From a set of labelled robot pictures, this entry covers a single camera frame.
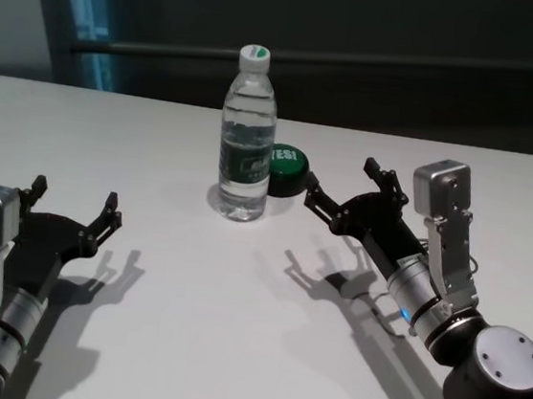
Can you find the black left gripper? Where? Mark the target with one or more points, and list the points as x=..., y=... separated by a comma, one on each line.
x=44, y=246

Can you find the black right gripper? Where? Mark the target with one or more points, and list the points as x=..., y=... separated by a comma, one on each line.
x=379, y=227

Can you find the clear water bottle green label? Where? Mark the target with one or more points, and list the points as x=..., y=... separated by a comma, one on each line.
x=244, y=158

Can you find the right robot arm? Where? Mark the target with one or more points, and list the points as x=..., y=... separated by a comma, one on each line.
x=471, y=343

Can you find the green YES button black base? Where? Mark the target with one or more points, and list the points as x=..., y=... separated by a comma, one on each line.
x=289, y=170

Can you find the grey horizontal handrail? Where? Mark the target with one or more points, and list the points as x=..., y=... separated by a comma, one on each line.
x=407, y=66

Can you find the glass window strip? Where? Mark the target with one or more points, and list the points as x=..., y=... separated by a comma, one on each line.
x=92, y=21

